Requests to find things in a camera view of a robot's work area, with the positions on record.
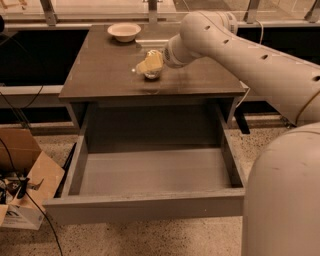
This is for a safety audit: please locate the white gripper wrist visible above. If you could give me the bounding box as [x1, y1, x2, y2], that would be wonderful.
[135, 34, 195, 74]

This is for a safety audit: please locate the crushed orange soda can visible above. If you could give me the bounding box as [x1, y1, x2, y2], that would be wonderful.
[144, 50, 163, 79]

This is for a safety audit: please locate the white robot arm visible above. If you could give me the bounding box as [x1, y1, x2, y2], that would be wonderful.
[136, 11, 320, 256]

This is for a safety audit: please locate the grey cabinet with glossy top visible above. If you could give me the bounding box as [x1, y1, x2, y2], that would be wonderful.
[59, 26, 244, 137]

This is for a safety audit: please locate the open grey top drawer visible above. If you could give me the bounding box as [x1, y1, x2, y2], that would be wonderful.
[44, 104, 245, 225]

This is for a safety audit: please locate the white paper bowl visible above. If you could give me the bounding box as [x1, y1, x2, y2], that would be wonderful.
[107, 23, 141, 43]

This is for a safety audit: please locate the cardboard box with clutter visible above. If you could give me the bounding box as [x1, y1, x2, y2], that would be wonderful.
[0, 129, 64, 230]

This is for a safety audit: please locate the white hanging cable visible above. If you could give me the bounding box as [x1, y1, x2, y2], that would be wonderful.
[235, 20, 265, 110]

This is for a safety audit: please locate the metal window railing frame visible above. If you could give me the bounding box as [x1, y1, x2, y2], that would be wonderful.
[0, 0, 320, 131]

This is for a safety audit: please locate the black cable on floor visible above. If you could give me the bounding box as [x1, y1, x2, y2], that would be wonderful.
[0, 137, 64, 256]

